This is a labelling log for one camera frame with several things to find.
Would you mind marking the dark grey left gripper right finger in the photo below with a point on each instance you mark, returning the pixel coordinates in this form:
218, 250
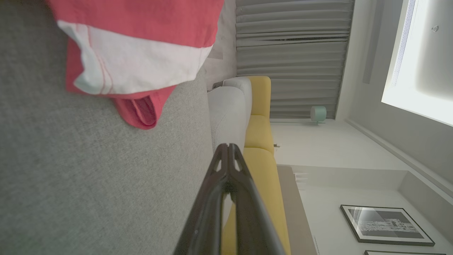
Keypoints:
249, 219

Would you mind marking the white router with antennas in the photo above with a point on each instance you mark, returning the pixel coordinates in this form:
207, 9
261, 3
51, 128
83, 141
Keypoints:
300, 179

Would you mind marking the black framed wall picture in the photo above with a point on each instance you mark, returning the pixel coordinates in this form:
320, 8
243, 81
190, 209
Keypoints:
400, 253
385, 225

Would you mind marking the red and white basketball jersey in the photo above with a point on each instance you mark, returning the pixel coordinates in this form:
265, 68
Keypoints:
141, 21

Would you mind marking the small round ceiling detector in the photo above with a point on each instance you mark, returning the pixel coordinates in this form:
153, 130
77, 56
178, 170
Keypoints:
435, 28

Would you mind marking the grey sofa seat cushion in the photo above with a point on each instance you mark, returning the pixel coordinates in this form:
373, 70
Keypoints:
226, 117
245, 88

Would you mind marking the mint green floor lamp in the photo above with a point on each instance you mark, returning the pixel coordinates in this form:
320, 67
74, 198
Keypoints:
318, 113

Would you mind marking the grey pleated curtain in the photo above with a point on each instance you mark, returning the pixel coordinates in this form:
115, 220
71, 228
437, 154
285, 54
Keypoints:
293, 78
293, 17

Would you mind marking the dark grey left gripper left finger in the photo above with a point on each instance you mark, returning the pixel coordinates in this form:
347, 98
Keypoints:
207, 212

